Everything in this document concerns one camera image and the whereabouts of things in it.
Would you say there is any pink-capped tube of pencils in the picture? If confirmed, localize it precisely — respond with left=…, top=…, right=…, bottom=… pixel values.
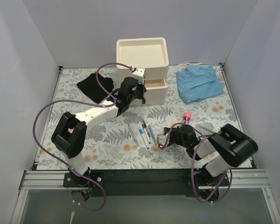
left=182, top=112, right=192, bottom=125

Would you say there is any light blue pen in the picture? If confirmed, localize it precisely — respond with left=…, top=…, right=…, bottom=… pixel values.
left=148, top=125, right=157, bottom=145

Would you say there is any green highlighter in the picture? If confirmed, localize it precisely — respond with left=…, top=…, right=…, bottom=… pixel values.
left=199, top=124, right=218, bottom=133

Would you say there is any cream three-drawer organizer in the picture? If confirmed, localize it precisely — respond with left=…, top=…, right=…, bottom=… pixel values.
left=116, top=37, right=169, bottom=106

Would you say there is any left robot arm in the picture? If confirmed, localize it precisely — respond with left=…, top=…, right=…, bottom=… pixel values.
left=51, top=76, right=146, bottom=187

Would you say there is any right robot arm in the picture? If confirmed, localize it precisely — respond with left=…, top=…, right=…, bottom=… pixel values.
left=164, top=124, right=259, bottom=185

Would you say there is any purple clear pen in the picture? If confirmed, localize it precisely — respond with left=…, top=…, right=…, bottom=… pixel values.
left=142, top=119, right=151, bottom=138

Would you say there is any white marker blue cap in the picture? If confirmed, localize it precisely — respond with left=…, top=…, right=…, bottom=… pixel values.
left=139, top=129, right=149, bottom=149

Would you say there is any black folded cloth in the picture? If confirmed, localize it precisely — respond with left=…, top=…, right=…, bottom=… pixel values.
left=77, top=73, right=114, bottom=104

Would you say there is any blue folded cloth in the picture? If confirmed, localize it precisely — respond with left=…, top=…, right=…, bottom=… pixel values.
left=176, top=65, right=224, bottom=105

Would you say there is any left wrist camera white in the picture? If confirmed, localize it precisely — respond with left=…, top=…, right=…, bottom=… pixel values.
left=131, top=67, right=145, bottom=84

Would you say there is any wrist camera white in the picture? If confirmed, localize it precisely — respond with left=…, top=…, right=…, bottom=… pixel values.
left=156, top=133, right=169, bottom=149
left=131, top=67, right=145, bottom=84

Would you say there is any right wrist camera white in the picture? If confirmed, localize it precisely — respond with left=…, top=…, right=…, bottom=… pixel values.
left=156, top=133, right=169, bottom=149

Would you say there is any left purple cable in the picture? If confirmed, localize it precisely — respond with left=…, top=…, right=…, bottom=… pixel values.
left=32, top=63, right=107, bottom=211

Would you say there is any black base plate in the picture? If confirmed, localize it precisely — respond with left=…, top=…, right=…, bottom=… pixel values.
left=63, top=168, right=230, bottom=198

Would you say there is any aluminium rail frame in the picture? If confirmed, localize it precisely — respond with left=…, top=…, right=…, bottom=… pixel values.
left=10, top=63, right=280, bottom=224

